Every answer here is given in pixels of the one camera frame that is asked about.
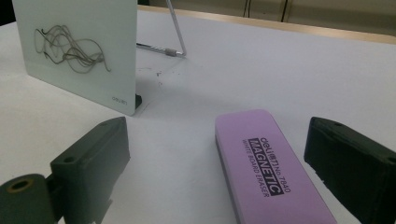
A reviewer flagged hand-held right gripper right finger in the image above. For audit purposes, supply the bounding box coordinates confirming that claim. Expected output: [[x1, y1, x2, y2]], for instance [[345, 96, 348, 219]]
[[304, 116, 396, 224]]

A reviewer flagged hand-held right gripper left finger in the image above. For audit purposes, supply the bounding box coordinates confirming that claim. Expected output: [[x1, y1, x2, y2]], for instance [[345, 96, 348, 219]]
[[46, 116, 132, 224]]

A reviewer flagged white glass whiteboard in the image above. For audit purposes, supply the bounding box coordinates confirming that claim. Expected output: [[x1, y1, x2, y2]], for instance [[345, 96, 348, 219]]
[[11, 0, 139, 117]]

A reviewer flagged metal whiteboard stand rod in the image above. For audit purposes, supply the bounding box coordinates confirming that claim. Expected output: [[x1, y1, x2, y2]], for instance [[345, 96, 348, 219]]
[[135, 0, 188, 58]]

